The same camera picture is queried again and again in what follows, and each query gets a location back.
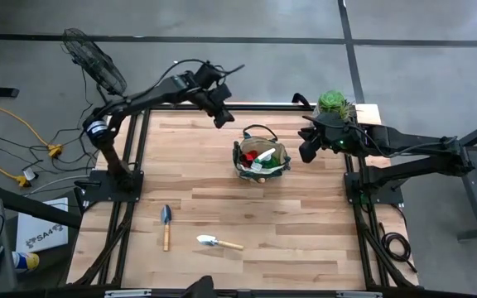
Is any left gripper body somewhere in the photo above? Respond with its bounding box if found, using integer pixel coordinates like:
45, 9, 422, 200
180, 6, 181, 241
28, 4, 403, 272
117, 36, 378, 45
186, 64, 223, 108

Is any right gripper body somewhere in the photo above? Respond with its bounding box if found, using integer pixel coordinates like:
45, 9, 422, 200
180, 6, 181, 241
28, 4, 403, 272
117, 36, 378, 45
316, 113, 362, 152

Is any beige green gardening bag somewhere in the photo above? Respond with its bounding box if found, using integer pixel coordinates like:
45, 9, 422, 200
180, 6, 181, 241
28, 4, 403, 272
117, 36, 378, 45
232, 123, 292, 185

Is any green spray bottle white head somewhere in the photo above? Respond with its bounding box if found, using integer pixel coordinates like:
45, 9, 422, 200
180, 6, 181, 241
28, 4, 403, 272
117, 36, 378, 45
254, 147, 284, 170

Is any red gardening glove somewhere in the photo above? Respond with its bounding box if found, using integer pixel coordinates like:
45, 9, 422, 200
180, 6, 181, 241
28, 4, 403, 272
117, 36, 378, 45
239, 149, 263, 171

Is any narrow dark trowel wooden handle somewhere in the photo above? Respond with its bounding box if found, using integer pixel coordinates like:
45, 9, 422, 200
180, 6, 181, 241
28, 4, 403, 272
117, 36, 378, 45
160, 204, 173, 252

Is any wide silver trowel wooden handle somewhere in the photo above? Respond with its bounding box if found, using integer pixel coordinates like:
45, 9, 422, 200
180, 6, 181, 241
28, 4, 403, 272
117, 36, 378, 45
195, 233, 245, 252

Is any succulent in white patterned pot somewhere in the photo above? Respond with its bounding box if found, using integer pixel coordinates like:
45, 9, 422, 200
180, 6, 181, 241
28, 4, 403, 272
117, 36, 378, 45
313, 89, 355, 123

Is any black table-edge hook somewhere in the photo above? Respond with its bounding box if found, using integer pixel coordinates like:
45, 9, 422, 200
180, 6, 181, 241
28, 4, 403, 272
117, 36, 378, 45
291, 92, 313, 110

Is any black floor fan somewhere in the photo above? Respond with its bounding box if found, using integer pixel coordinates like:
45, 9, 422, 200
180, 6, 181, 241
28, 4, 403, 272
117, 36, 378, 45
60, 27, 137, 107

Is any black slanted desk beam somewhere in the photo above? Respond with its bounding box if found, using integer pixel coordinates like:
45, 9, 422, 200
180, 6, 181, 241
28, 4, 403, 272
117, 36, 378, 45
0, 180, 83, 229

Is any white printed cardboard box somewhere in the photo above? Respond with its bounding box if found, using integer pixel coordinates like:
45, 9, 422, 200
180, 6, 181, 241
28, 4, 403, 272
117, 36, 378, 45
14, 197, 70, 253

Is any small yellow blue object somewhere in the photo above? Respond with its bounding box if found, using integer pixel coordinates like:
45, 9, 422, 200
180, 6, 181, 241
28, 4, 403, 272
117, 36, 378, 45
12, 251, 41, 274

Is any black metal rig frame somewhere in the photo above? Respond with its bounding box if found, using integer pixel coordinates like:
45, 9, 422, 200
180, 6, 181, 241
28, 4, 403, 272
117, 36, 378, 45
66, 102, 421, 298

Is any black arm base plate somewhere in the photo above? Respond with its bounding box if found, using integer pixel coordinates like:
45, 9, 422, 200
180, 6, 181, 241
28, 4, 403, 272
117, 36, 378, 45
344, 171, 405, 207
75, 169, 145, 204

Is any black coiled cable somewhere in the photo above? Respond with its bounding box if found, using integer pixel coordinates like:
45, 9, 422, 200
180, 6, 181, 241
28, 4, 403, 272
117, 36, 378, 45
377, 221, 417, 274

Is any black metal desk frame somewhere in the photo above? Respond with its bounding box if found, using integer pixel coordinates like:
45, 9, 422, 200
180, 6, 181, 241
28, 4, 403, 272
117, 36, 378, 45
436, 113, 477, 241

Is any yellow extension cable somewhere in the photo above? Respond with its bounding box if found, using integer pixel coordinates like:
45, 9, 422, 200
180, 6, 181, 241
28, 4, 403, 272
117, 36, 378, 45
0, 79, 64, 188

